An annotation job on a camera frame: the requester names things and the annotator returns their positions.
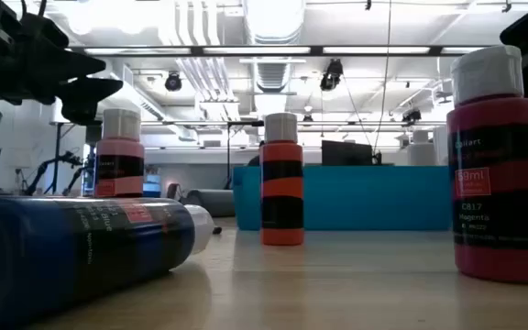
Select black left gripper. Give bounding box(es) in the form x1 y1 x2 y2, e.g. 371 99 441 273
5 8 125 127

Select magenta paint bottle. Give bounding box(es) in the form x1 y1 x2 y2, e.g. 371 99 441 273
445 44 528 284

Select pink paint bottle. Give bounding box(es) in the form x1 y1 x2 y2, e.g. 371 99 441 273
93 108 146 199

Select blue paint bottle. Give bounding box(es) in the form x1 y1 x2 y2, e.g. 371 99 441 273
0 194 215 330

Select orange paint bottle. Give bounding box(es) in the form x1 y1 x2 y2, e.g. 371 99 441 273
258 112 305 248

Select black ceiling spotlight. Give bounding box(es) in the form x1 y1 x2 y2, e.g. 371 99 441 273
401 108 424 125
319 58 345 92
164 71 183 93

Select black bar with light strips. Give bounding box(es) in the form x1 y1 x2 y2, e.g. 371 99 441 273
69 44 499 58

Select grey cylinder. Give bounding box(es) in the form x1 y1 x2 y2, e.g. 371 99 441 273
185 188 237 218

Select black monitor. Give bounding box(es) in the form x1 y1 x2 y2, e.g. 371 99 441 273
321 139 374 167

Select teal plastic bin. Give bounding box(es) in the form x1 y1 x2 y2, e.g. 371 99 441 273
232 164 452 232

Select thin hanging cable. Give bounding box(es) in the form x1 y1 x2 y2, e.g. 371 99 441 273
372 0 392 155

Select white ceiling air duct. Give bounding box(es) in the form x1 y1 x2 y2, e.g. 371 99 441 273
243 0 309 116

